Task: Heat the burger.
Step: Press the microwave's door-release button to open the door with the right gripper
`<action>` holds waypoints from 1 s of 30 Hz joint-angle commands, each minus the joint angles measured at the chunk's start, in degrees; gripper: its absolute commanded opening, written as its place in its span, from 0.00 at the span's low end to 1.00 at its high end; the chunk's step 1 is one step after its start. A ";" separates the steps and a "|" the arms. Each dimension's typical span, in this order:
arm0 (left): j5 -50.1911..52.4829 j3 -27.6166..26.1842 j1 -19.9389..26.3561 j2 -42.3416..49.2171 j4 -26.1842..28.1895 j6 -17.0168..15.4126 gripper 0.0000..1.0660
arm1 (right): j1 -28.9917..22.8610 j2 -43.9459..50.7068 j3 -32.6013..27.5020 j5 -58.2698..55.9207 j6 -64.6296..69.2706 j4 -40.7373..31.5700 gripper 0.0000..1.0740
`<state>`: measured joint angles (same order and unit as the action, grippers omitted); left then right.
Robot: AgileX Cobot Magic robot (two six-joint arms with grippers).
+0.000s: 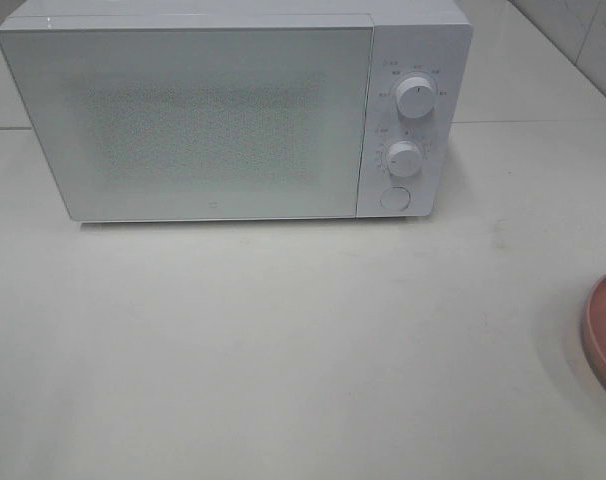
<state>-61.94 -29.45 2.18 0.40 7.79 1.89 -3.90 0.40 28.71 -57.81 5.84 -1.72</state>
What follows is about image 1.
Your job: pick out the round white door-release button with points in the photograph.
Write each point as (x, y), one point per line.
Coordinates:
(395, 199)

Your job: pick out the white microwave door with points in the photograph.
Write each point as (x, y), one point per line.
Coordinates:
(212, 119)

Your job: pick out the white lower timer knob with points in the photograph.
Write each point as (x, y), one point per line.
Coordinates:
(404, 159)

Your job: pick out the white upper power knob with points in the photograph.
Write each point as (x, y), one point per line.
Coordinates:
(415, 96)

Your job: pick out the white microwave oven body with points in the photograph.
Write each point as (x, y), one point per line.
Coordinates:
(425, 37)

